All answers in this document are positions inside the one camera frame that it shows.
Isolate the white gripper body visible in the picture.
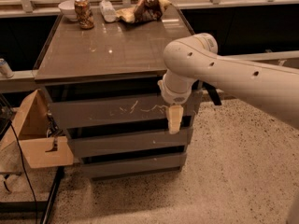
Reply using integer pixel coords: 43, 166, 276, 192
158, 80, 191, 105

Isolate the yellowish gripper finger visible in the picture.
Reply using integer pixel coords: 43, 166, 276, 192
166, 105, 184, 134

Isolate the grey top drawer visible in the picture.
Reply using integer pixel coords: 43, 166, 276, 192
47, 89, 204, 130

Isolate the grey drawer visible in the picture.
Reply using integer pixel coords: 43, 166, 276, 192
68, 127, 193, 158
81, 152, 187, 179
47, 89, 204, 130

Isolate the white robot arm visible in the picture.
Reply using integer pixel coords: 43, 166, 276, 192
158, 35, 299, 224

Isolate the grey bottom drawer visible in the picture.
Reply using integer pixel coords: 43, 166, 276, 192
81, 152, 187, 179

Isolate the grey drawer cabinet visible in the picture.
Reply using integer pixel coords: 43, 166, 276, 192
36, 7, 202, 166

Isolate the grey middle drawer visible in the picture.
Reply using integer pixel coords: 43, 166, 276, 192
68, 127, 193, 158

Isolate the open cardboard box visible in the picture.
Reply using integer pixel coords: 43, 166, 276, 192
0, 90, 74, 171

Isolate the crumpled brown chip bag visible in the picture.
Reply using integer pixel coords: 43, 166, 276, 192
116, 0, 171, 23

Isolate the crushed brown soda can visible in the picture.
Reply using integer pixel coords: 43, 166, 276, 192
74, 0, 94, 30

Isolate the white bowl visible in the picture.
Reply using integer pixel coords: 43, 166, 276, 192
58, 0, 77, 21

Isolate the white can on ledge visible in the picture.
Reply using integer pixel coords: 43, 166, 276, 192
0, 58, 14, 78

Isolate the black cable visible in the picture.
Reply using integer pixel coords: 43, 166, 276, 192
8, 121, 40, 224

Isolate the black table frame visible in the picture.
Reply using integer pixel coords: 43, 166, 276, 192
0, 166, 64, 224

